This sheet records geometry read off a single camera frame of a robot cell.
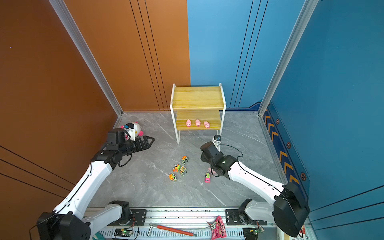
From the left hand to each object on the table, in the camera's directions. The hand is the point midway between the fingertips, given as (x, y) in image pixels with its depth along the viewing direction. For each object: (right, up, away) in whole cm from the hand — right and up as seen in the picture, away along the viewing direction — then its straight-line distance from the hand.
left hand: (149, 138), depth 80 cm
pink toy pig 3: (+31, +8, +9) cm, 34 cm away
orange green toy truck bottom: (+12, -22, +5) cm, 26 cm away
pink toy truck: (+32, -23, +4) cm, 39 cm away
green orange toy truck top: (+18, -14, +11) cm, 26 cm away
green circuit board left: (-9, -44, -10) cm, 46 cm away
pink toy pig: (+21, +9, +10) cm, 24 cm away
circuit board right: (+52, -45, -9) cm, 69 cm away
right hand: (+31, -8, +3) cm, 32 cm away
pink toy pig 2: (+26, +9, +10) cm, 29 cm away
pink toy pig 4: (+33, -19, +9) cm, 40 cm away
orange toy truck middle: (+14, -18, +7) cm, 24 cm away
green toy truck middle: (+18, -19, +7) cm, 27 cm away
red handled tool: (+13, -43, -10) cm, 46 cm away
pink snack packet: (+35, -41, -11) cm, 55 cm away
